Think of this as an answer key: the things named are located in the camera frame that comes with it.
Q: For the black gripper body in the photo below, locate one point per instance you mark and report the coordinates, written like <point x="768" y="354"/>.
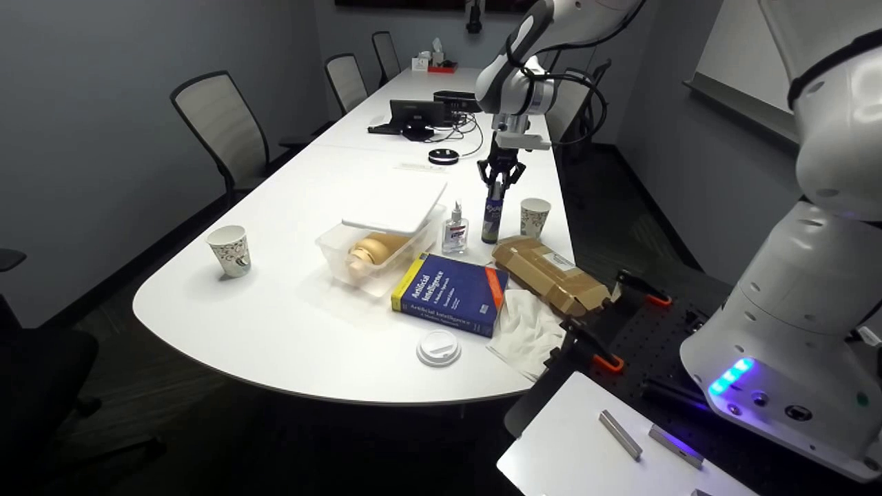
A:
<point x="504" y="168"/>

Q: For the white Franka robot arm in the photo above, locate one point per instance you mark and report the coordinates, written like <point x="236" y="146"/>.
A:
<point x="810" y="304"/>

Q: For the clear spray bottle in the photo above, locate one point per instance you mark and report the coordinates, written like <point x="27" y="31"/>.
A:
<point x="456" y="235"/>

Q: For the small white bottle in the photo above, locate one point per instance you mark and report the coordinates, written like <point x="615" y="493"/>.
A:
<point x="436" y="51"/>

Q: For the patterned paper cup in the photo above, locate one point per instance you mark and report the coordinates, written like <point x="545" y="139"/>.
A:
<point x="231" y="252"/>
<point x="537" y="219"/>

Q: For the round black speakerphone puck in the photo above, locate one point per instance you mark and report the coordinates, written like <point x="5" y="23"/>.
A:
<point x="443" y="154"/>

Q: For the small black box device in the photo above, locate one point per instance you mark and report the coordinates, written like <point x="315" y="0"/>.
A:
<point x="456" y="100"/>

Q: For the white plastic tray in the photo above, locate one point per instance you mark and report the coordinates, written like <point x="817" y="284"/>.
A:
<point x="405" y="224"/>

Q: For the brown cardboard box with label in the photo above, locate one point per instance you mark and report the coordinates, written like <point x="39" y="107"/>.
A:
<point x="552" y="275"/>

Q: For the blue and yellow textbook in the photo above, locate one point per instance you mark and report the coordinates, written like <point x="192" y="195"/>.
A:
<point x="446" y="292"/>

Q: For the red flat item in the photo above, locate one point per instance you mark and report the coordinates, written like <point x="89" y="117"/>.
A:
<point x="443" y="67"/>

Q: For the golden pastry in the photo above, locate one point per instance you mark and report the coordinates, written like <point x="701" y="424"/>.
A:
<point x="376" y="248"/>

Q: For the small white cup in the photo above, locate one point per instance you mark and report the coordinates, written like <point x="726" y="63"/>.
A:
<point x="421" y="63"/>

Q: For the crumpled white cloth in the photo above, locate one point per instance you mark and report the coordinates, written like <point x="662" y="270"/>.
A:
<point x="527" y="334"/>

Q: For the white board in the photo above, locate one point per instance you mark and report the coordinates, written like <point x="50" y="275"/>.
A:
<point x="569" y="449"/>

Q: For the grey marker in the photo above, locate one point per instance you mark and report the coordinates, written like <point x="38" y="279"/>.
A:
<point x="622" y="432"/>
<point x="677" y="447"/>

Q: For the black office chair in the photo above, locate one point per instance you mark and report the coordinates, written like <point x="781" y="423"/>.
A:
<point x="38" y="368"/>

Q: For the wall whiteboard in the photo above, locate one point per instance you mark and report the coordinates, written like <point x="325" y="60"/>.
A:
<point x="746" y="56"/>

